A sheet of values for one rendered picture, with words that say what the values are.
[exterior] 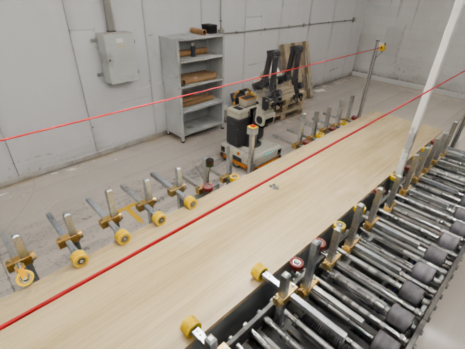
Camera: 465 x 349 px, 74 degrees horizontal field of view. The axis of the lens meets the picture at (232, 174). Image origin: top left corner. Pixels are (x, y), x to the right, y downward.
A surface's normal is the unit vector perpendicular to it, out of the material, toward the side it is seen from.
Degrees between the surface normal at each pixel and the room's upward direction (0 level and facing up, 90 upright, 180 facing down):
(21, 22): 90
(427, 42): 90
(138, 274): 0
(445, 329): 0
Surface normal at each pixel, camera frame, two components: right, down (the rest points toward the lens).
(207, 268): 0.03, -0.85
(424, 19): -0.72, 0.35
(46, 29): 0.69, 0.40
